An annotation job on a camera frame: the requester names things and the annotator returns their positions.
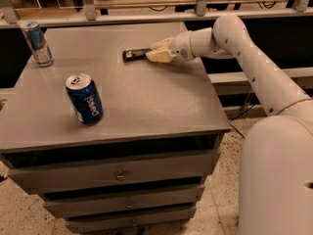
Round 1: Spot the red bull can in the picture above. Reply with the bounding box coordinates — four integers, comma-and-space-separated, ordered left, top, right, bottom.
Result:
20, 22, 53, 67

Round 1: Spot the top grey drawer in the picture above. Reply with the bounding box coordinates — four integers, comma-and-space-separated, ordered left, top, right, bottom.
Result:
9, 149, 219, 194

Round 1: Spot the black rxbar chocolate bar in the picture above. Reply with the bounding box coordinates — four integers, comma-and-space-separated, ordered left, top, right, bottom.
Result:
122, 48, 151, 63

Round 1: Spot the grey drawer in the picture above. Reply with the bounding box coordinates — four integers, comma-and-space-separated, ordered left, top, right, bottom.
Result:
66, 205, 196, 233
9, 149, 219, 194
44, 184, 204, 218

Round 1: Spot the blue pepsi can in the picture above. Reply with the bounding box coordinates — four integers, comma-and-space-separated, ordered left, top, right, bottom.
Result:
66, 73, 104, 124

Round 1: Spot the metal railing frame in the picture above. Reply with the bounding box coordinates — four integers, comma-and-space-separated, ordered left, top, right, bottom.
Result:
0, 0, 313, 28

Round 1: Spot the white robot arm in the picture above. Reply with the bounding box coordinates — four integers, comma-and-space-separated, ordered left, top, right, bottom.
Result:
147, 15, 313, 235

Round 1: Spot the bottom grey drawer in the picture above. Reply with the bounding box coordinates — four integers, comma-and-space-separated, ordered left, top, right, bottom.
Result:
66, 205, 196, 233

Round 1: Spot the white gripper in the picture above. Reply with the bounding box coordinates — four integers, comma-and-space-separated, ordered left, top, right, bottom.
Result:
146, 31, 194, 63

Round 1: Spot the grey drawer cabinet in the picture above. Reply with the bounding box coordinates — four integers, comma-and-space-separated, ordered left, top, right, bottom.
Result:
0, 23, 229, 222

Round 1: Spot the black floor cable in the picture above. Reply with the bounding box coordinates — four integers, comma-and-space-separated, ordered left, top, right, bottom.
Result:
229, 103, 257, 139

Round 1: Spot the middle grey drawer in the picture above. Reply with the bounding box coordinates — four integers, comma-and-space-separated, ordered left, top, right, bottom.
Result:
44, 184, 204, 218

